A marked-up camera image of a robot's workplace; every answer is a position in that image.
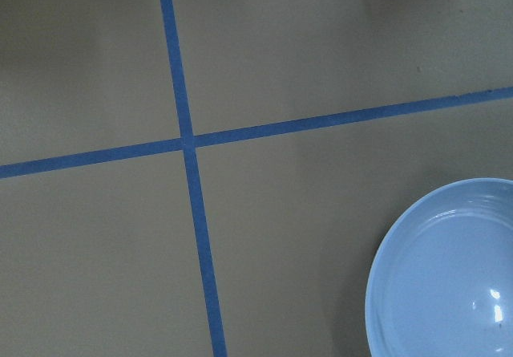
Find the blue plate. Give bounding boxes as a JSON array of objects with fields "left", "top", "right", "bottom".
[{"left": 365, "top": 177, "right": 512, "bottom": 356}]

